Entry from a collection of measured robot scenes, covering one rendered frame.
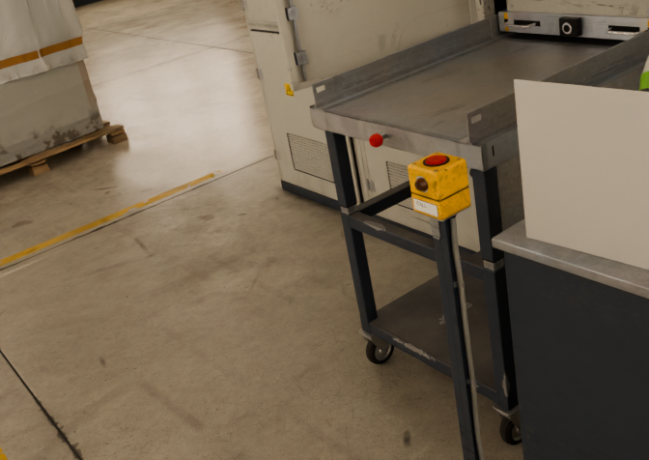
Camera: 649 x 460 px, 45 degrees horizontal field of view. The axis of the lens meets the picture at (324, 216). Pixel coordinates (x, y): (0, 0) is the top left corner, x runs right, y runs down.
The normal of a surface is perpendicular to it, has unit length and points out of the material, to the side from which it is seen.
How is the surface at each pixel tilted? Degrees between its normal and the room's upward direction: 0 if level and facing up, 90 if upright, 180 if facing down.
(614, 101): 90
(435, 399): 0
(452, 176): 90
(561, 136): 90
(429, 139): 90
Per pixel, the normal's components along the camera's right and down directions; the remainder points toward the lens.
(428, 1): 0.34, 0.34
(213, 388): -0.18, -0.89
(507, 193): 0.59, 0.24
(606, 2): -0.79, 0.38
